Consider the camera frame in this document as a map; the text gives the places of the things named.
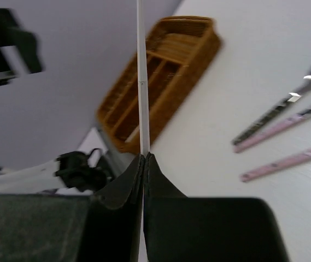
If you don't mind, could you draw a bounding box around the white chopstick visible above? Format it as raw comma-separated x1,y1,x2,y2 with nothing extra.
137,0,150,261
125,126,139,143

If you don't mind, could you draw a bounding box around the pink handled fork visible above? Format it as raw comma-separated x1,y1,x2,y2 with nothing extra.
240,148,311,182

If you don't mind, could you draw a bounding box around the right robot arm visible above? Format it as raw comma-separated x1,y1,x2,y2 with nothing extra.
0,151,289,261

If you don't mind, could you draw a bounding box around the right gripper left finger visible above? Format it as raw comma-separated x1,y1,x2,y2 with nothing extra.
0,155,145,261

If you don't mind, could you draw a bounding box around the brown wicker cutlery tray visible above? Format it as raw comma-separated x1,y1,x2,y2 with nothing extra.
96,16,221,154

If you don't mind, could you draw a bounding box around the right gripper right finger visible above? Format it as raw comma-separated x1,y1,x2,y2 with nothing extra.
143,154,289,261

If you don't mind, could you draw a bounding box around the pink handled spoon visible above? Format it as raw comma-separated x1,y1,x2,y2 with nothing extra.
234,108,311,153

